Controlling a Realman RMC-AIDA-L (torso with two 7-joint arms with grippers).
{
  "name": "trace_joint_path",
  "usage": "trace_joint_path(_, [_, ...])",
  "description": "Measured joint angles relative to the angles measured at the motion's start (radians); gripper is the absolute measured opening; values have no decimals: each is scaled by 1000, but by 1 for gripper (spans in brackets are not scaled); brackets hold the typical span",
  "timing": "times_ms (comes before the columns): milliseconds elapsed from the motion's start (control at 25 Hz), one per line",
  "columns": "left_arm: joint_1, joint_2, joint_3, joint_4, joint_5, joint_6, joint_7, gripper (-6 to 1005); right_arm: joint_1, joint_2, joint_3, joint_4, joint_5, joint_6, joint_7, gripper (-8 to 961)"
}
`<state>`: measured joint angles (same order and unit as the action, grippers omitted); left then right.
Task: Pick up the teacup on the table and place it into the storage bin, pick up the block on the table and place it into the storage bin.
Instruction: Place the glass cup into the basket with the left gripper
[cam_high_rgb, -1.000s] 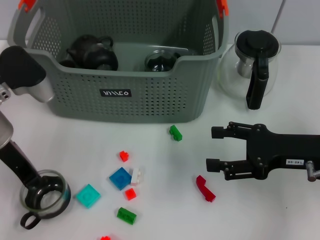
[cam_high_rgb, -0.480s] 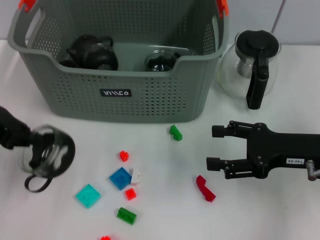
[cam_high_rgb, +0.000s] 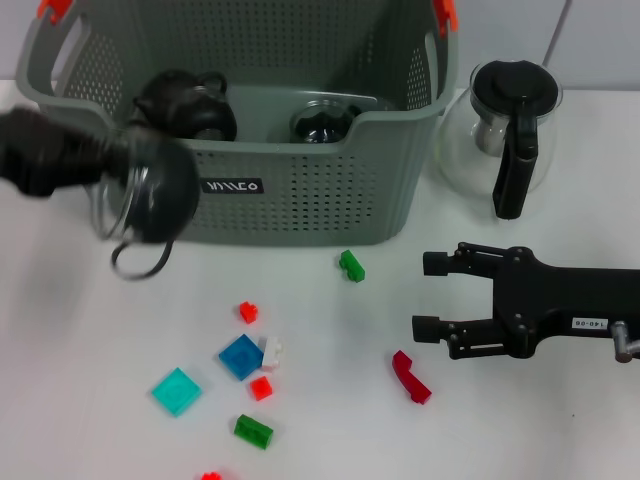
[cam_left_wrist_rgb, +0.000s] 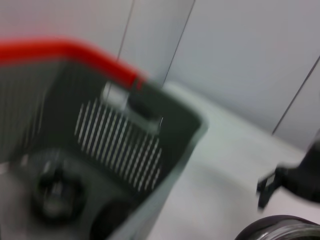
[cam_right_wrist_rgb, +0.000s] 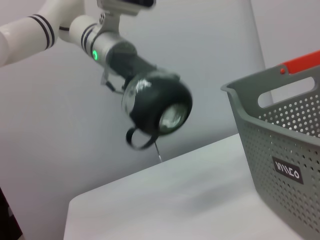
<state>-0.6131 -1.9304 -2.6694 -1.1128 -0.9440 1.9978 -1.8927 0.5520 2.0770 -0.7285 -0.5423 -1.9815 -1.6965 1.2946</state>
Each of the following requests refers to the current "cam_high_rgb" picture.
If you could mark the long red toy piece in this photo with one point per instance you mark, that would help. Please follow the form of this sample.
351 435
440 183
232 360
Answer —
411 377

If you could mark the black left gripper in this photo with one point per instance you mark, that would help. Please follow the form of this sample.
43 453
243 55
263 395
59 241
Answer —
45 155

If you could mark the glass teacup black holder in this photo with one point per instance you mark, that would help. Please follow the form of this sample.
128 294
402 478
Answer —
325 125
215 125

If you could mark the small red toy brick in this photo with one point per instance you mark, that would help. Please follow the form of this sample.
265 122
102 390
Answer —
260 389
248 312

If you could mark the green toy brick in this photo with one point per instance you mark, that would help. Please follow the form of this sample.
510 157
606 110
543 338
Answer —
352 266
253 431

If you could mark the blue square toy brick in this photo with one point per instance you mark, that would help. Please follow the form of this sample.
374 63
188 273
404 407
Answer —
241 357

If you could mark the glass jar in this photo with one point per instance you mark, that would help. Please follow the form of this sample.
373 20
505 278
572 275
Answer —
165 195

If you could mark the white toy brick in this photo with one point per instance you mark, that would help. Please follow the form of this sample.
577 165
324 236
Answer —
272 352

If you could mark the cyan square toy brick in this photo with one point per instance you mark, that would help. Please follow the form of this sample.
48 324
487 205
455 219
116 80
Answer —
177 392

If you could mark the black ceramic teapot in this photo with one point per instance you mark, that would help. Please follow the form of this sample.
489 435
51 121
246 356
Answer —
170 102

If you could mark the gray perforated storage bin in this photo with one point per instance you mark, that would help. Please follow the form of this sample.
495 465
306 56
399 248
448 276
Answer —
300 200

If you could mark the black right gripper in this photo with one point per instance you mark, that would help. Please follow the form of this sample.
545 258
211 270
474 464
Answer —
560 300

